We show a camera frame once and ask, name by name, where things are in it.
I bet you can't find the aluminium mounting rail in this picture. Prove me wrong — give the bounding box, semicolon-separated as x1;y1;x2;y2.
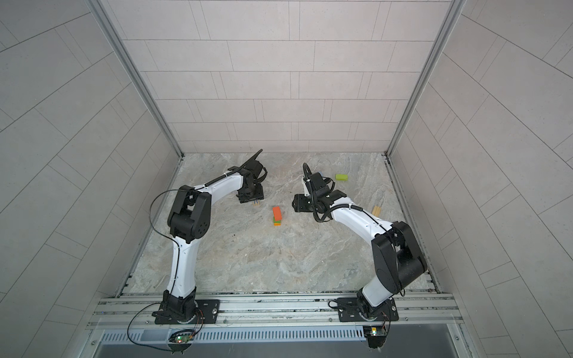
87;292;463;330

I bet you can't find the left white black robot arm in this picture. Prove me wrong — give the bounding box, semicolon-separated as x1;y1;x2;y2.
152;151;267;325

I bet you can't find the red wood block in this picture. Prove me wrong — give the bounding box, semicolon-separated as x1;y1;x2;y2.
272;206;282;220

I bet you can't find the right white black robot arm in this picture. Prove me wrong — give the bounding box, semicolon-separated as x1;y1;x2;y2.
292;163;428;322

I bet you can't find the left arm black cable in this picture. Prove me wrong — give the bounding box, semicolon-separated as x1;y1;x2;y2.
148;189;182;287

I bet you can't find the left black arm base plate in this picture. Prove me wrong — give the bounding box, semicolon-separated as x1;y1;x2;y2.
152;298;220;325

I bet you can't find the left green circuit board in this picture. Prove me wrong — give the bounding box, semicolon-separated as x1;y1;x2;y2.
167;329;196;354

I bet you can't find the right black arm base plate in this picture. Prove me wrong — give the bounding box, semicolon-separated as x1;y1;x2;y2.
328;297;399;322

